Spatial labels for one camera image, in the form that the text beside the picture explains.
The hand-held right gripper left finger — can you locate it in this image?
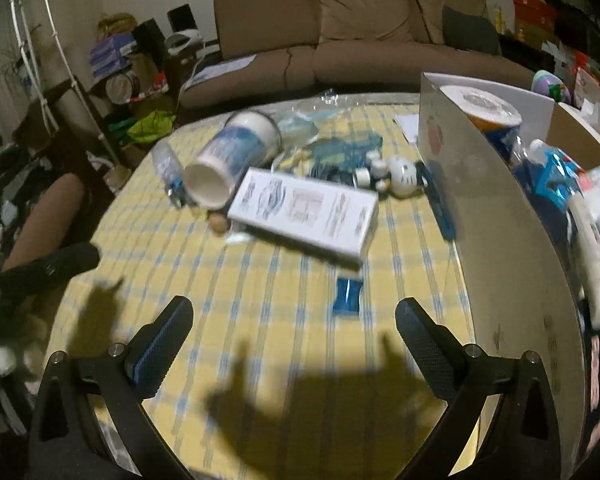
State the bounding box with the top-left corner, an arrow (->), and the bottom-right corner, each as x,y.
27,296 -> 195,480

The round metal tin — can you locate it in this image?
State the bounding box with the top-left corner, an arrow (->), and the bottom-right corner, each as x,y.
105,72 -> 142,106

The white blue paper cup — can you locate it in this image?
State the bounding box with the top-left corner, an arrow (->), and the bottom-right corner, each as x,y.
182,110 -> 283,209

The blue strip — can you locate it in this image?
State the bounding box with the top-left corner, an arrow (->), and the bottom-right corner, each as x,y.
426,165 -> 457,242

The white cat figure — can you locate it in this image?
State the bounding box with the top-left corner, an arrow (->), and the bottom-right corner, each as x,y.
375,155 -> 428,197

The clear plastic container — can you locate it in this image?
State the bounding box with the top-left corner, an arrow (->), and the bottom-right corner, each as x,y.
152,141 -> 186,186

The printed paper on sofa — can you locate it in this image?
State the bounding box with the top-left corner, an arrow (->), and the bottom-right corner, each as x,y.
187,55 -> 257,88

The white clothes rack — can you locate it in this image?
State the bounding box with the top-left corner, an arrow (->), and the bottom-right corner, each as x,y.
9,0 -> 123,183

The white milk carton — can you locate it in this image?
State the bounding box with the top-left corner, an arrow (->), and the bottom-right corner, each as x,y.
227,166 -> 379,263

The stack of blue boxes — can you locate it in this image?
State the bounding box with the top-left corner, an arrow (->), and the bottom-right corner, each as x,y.
89,35 -> 137,77

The brown sofa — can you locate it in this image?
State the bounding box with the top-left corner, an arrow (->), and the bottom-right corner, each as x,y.
180,0 -> 536,108

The clear plastic bag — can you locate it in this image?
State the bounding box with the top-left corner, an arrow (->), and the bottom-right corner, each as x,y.
275,90 -> 351,161

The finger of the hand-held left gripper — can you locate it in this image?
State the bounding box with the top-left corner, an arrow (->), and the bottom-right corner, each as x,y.
0,242 -> 102,307

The blue shiny packet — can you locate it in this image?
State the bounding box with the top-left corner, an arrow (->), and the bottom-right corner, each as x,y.
532,152 -> 583,211

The white headset device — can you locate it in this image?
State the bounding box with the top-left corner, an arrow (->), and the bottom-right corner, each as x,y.
165,30 -> 203,52

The blue shiny sachet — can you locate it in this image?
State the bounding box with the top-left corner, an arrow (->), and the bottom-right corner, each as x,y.
331,276 -> 364,317

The grey cardboard storage box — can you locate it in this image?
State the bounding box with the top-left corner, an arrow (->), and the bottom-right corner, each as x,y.
417,71 -> 600,480

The pastel ball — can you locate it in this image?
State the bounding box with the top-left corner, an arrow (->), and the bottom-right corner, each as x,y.
532,70 -> 563,97

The white paper sheet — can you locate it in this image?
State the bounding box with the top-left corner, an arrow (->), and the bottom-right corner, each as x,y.
394,111 -> 422,147

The dark cushion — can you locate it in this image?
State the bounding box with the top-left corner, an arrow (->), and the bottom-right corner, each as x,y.
442,5 -> 501,56

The green bag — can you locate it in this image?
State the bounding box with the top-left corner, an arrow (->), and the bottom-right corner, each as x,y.
127,110 -> 177,147

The orange white round tub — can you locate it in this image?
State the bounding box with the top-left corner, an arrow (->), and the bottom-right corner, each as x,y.
440,85 -> 523,133

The orange box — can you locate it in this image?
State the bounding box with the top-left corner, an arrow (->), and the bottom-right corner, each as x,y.
512,0 -> 556,36

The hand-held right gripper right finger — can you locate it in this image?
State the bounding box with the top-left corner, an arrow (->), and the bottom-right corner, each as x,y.
395,297 -> 563,480

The white spray bottle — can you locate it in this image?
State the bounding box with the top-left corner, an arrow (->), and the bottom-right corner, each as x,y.
567,195 -> 600,331

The desktop with yellow checked cloth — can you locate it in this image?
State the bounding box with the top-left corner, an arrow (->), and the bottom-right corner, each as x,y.
47,91 -> 486,480

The brown rounded cushion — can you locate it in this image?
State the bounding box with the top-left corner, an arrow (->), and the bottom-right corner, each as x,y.
2,175 -> 87,272

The black box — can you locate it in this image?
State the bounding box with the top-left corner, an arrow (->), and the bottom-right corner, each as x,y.
167,4 -> 198,33

